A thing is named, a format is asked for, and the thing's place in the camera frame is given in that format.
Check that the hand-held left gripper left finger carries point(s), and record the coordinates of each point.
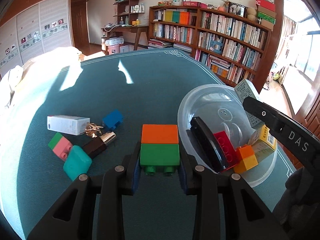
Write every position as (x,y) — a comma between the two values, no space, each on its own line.
(135,177)

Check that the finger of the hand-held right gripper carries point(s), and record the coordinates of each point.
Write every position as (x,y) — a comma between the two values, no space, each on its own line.
(263,115)

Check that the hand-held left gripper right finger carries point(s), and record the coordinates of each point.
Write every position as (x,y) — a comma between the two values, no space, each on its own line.
(183,180)

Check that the grey-green printed carton box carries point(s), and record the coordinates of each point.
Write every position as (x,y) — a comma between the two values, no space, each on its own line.
(246,90)

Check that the orange and green toy block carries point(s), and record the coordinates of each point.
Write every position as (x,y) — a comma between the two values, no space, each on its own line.
(160,155)

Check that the clear plastic bowl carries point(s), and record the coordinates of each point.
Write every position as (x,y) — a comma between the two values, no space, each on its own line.
(212,100)

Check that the blue toy block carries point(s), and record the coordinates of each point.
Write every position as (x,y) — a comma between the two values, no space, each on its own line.
(112,118)

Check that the green and pink toy block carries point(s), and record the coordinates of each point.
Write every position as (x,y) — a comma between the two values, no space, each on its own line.
(61,146)

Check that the white carton box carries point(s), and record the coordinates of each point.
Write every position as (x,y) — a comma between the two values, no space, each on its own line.
(67,125)

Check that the teal cloth desktop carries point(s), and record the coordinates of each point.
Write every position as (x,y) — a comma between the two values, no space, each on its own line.
(125,100)

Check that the person's right hand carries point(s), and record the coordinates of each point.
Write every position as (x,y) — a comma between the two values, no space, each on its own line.
(297,200)

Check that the brown wooden cabinet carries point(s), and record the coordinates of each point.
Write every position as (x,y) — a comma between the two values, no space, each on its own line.
(311,115)

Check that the yellow carton box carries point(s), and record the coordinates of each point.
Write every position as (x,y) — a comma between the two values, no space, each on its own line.
(265,142)

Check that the orange and yellow toy block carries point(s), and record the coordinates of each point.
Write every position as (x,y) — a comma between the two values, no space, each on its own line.
(246,158)

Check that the red toy block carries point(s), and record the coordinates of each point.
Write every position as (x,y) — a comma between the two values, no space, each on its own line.
(225,145)

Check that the beige curtain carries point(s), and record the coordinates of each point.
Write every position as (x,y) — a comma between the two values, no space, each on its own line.
(286,37)

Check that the brown cardboard box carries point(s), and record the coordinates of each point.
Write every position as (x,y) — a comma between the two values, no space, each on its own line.
(267,25)

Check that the green cardboard box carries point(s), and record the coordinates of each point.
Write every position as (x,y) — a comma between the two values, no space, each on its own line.
(266,18)

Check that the rows of books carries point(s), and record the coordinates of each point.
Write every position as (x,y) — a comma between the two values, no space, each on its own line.
(225,22)

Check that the beige yarn ball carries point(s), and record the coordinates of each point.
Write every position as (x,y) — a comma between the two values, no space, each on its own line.
(251,13)

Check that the red cardboard box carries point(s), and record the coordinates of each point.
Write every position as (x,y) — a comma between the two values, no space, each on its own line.
(265,3)

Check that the wooden bookshelf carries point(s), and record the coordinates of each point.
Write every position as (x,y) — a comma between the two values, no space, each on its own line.
(197,25)

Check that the orange fruit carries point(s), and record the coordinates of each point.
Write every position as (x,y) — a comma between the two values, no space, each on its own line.
(220,8)

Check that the flat red box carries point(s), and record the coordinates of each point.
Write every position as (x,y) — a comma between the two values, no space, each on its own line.
(193,4)

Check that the white soft packet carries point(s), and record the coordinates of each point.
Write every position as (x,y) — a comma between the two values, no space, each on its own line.
(115,40)

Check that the white bedding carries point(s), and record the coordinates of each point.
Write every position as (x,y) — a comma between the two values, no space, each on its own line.
(50,60)

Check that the wooden dressing desk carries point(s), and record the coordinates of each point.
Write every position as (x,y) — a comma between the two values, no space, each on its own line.
(125,28)

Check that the brown wooden door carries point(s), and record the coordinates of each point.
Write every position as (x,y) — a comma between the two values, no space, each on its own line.
(80,25)

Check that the wooden shelf unit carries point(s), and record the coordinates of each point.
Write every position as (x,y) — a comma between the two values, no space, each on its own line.
(130,5)

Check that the white sliding door wardrobe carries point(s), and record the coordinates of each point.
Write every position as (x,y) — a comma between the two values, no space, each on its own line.
(30,30)

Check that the film strip photo frame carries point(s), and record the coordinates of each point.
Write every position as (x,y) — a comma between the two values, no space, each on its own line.
(237,9)

